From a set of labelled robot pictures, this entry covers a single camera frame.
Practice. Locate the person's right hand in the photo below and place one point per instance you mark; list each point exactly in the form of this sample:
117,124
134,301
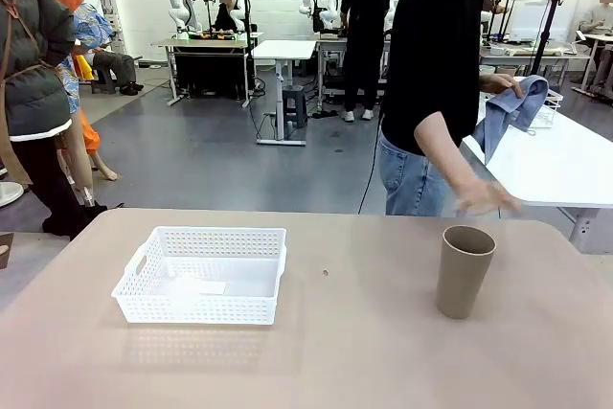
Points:
486,199

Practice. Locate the person's left hand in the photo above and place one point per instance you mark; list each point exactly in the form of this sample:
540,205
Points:
500,82

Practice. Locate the blue cleaning towel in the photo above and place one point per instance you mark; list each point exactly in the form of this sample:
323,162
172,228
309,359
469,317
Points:
498,117

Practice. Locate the taupe plastic cup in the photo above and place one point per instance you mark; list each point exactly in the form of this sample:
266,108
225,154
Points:
462,284

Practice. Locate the white perforated plastic basket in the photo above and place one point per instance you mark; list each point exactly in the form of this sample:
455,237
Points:
158,303

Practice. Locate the person's right forearm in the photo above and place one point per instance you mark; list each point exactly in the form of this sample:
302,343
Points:
438,145

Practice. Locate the long background table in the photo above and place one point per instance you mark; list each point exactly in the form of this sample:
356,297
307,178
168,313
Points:
536,55

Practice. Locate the white side table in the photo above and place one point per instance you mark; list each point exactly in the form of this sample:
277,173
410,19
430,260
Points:
551,165

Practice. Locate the person in black shirt, jeans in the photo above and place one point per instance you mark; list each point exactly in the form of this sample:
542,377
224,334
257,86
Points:
431,45

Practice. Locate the black tripod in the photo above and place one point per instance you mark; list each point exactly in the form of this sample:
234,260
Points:
551,21

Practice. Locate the white background desk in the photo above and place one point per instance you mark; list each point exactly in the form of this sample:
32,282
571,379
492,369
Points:
596,38

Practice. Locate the seated person in light top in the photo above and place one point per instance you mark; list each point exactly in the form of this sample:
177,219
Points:
596,21

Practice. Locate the standing person dressed in black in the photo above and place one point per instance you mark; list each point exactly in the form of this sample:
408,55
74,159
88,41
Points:
365,21

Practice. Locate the grey background workbench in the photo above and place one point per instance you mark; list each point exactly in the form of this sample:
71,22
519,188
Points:
330,45

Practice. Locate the grey plastic stool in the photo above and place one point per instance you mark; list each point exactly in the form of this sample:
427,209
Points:
293,102

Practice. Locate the white standing desk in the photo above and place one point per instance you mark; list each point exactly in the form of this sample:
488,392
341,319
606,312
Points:
285,50

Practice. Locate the seated person in black top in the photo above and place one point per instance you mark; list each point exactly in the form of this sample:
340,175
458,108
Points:
225,16

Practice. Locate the wooden-top workbench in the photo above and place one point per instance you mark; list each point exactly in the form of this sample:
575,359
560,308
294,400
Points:
206,45

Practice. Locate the seated person in dark trousers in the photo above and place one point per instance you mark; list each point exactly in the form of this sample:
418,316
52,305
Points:
115,66

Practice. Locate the mannequin in orange, blue clothes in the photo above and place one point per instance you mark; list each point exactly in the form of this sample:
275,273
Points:
88,26

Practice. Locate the figure in dark puffer jacket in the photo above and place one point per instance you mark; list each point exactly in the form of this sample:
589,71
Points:
33,69

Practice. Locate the white round stand base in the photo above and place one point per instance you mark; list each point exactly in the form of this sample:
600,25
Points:
8,193

